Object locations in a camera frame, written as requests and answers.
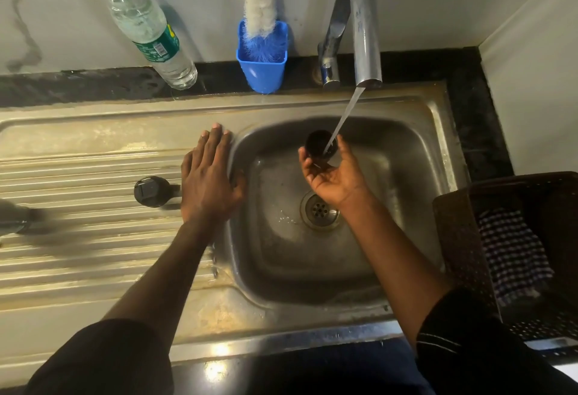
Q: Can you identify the white and blue bottle brush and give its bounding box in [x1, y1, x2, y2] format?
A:
[240, 0, 287, 63]

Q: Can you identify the person's left hand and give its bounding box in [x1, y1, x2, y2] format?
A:
[180, 123, 247, 225]

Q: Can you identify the blue plastic holder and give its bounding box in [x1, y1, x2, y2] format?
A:
[236, 20, 289, 95]

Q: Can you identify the clear plastic water bottle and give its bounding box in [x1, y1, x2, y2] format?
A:
[99, 0, 198, 91]

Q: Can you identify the sink drain strainer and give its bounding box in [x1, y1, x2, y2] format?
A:
[300, 191, 340, 231]

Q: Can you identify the stainless steel sink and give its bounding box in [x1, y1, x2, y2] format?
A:
[0, 81, 470, 388]

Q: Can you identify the checkered cloth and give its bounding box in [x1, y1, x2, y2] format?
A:
[478, 208, 555, 306]

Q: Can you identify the person's right forearm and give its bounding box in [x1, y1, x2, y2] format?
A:
[340, 193, 454, 349]

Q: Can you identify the chrome sink faucet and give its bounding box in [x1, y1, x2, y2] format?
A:
[312, 0, 383, 89]

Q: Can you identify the person's right hand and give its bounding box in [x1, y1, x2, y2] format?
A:
[298, 134, 372, 211]

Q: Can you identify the steel flask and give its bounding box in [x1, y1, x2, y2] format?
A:
[0, 199, 46, 238]

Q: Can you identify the person's left forearm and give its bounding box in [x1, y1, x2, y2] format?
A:
[102, 218, 226, 355]

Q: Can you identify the brown plastic basket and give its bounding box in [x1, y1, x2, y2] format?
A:
[433, 171, 578, 361]

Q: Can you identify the small black cup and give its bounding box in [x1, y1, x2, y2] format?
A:
[305, 130, 339, 164]

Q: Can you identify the black round lid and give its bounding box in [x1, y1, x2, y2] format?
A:
[134, 176, 181, 208]

